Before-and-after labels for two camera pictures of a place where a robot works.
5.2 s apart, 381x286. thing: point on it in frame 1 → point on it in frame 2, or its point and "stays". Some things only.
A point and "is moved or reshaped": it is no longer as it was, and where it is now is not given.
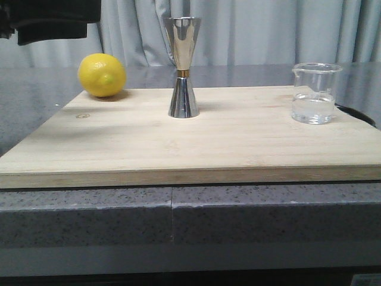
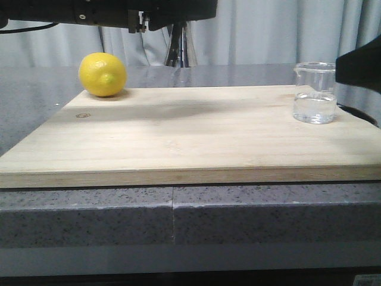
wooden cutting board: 240,135 stays
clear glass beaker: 314,92 stays
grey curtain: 232,33 stays
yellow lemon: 102,75 stays
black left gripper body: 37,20 → 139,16
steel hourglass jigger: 183,31 is moved or reshaped
